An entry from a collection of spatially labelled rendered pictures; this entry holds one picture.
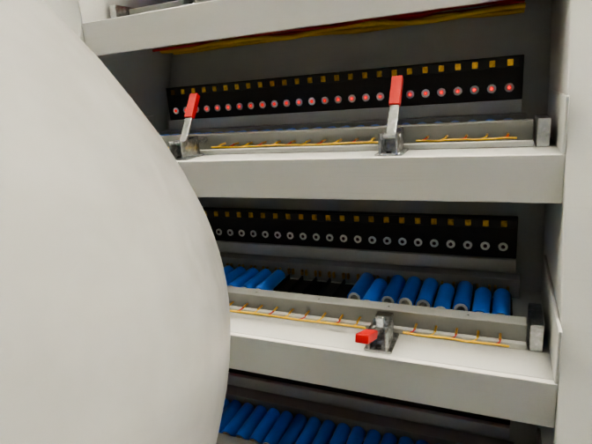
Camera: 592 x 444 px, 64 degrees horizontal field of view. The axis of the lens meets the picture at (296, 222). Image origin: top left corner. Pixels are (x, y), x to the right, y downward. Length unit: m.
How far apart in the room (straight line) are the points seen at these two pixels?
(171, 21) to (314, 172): 0.29
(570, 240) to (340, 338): 0.24
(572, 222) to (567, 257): 0.03
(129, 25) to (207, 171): 0.25
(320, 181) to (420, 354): 0.21
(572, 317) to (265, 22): 0.45
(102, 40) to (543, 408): 0.69
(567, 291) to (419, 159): 0.18
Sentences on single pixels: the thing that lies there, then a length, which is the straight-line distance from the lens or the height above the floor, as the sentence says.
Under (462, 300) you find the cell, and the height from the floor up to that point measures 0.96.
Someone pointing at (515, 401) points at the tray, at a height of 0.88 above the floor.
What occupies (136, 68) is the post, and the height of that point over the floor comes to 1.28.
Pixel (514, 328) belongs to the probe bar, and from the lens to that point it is 0.52.
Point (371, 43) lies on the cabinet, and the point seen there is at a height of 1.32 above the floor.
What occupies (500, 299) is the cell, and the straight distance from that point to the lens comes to 0.57.
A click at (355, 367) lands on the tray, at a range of 0.51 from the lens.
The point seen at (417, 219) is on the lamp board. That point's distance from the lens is 0.63.
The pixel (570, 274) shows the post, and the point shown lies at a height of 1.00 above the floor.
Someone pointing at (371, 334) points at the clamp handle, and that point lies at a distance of 0.44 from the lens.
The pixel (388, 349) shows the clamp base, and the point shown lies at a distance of 0.50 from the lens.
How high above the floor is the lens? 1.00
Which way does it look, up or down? 3 degrees up
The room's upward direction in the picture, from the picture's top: 4 degrees clockwise
